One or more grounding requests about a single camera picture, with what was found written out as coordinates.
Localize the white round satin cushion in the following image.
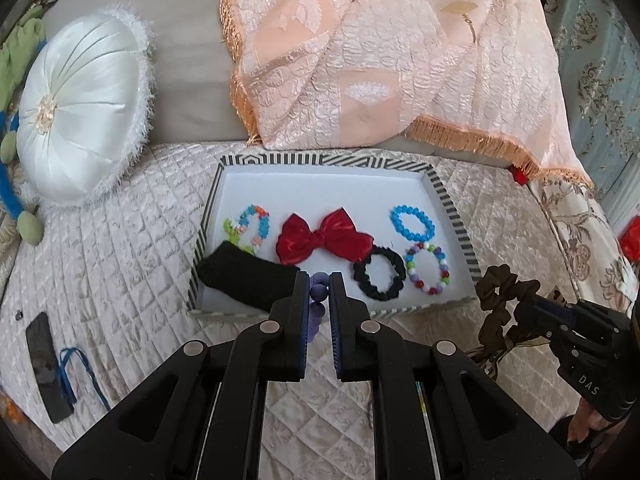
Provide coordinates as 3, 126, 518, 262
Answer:
16, 4, 157, 207

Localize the striped cardboard box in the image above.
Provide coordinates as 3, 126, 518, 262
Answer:
187, 152, 482, 322

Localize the purple bead bracelet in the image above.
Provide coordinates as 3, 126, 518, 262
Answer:
306, 271, 332, 343

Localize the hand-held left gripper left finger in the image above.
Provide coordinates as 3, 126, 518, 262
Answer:
51, 270, 311, 480

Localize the black knit headband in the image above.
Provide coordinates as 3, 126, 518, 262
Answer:
195, 240, 301, 311

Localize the cream quilted bedspread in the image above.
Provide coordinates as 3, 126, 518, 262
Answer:
0, 142, 591, 480

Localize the peach fringed blanket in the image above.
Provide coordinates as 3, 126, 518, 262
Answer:
220, 0, 596, 191

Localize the blue lanyard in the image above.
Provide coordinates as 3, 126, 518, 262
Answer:
57, 346, 112, 411

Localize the red satin bow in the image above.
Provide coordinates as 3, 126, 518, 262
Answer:
275, 207, 375, 266

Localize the green and blue plush toy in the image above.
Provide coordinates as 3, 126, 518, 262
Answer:
0, 16, 47, 247

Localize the beige upholstered headboard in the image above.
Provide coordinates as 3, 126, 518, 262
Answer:
42, 0, 516, 168

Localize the orange patterned cloth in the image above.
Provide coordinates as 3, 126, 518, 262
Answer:
0, 392, 23, 428

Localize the multicoloured bead bracelet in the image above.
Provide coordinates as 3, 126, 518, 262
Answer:
405, 242, 451, 296

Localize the blue bead bracelet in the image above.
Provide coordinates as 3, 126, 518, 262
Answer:
390, 204, 434, 242

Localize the brown scrunchie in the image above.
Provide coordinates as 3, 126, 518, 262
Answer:
474, 264, 543, 361

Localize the red packet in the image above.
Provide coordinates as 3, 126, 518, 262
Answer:
619, 220, 640, 261

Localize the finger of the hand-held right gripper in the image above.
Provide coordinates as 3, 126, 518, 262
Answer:
512, 296, 576, 341

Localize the floral tapestry cushion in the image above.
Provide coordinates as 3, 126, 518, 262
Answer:
0, 200, 23, 286

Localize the beige floral pillow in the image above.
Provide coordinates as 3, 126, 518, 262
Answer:
527, 175, 638, 306

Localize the black smartphone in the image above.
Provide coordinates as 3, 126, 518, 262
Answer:
25, 311, 75, 425

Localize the colourful flower bead bracelet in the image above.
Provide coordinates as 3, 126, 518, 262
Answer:
223, 203, 271, 255

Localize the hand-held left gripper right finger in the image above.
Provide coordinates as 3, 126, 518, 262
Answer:
327, 271, 583, 480

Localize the black scrunchie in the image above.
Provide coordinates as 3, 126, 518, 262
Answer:
353, 246, 407, 302

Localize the person's right hand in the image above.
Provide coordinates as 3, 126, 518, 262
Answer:
566, 394, 616, 461

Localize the leopard print scrunchie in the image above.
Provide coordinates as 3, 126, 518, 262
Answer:
467, 337, 553, 381

